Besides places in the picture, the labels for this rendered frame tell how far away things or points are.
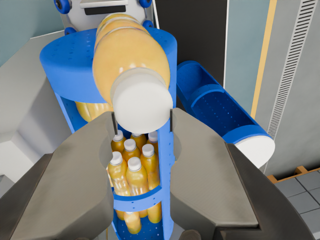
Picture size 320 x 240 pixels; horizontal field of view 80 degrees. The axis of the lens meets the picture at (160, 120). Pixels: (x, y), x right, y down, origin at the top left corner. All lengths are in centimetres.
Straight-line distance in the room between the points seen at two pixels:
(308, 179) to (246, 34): 280
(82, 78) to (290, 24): 199
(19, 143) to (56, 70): 26
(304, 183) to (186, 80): 289
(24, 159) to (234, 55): 174
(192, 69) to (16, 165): 133
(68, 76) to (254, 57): 186
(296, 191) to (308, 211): 32
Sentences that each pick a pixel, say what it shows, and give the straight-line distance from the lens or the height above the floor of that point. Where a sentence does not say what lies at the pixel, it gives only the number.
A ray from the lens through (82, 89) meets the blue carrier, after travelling 36.
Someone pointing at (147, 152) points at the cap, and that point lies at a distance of 62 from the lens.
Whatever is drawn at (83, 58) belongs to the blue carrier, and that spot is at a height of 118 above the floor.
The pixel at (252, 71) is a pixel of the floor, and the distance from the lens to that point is 213.
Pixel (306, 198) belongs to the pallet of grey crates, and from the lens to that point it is 384.
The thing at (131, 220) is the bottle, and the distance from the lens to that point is 93.
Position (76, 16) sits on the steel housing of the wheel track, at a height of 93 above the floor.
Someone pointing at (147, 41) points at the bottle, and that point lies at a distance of 16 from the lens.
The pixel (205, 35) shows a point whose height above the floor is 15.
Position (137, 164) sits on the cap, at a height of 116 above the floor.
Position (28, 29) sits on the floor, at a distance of 166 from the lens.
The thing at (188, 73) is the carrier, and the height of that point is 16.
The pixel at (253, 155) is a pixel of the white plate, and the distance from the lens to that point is 102.
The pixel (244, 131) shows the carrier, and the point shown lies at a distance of 93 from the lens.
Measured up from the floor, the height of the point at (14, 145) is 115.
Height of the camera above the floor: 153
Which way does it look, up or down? 50 degrees down
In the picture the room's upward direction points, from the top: 161 degrees clockwise
